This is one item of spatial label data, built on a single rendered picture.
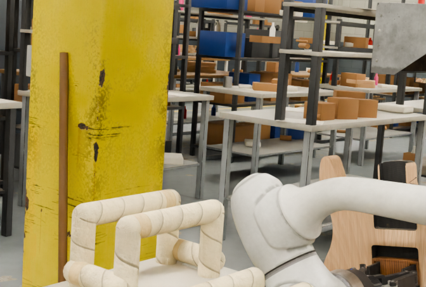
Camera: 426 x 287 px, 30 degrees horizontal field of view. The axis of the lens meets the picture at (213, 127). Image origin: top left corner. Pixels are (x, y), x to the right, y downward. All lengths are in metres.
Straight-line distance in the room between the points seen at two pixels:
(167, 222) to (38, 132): 1.22
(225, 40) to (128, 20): 6.66
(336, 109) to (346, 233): 3.92
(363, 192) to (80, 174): 1.02
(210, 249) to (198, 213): 0.07
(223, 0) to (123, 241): 7.70
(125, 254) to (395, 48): 0.82
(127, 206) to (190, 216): 0.09
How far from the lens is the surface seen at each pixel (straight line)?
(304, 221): 1.31
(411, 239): 1.62
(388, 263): 1.65
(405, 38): 1.62
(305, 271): 1.32
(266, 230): 1.32
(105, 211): 1.07
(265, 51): 9.38
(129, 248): 1.00
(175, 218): 1.04
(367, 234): 1.66
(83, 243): 1.06
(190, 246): 1.17
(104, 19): 2.03
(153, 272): 1.15
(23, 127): 6.25
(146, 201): 1.12
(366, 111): 5.87
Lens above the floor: 1.45
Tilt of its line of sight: 7 degrees down
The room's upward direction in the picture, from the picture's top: 4 degrees clockwise
